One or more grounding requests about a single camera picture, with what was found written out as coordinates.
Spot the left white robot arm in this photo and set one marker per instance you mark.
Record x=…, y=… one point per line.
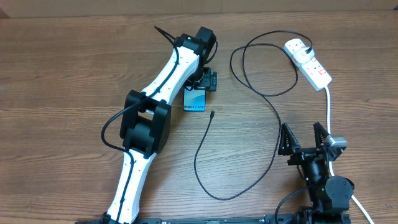
x=146, y=116

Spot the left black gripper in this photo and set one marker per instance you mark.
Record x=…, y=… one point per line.
x=209, y=81

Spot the blue Samsung Galaxy smartphone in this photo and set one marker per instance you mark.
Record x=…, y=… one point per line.
x=194, y=100

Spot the white power strip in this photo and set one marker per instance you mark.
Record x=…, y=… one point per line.
x=313, y=71

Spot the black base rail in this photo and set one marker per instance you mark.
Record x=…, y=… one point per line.
x=267, y=219

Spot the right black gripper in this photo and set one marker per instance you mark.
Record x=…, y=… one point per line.
x=302, y=154

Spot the white charger plug adapter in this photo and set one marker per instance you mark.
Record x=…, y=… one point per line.
x=303, y=55

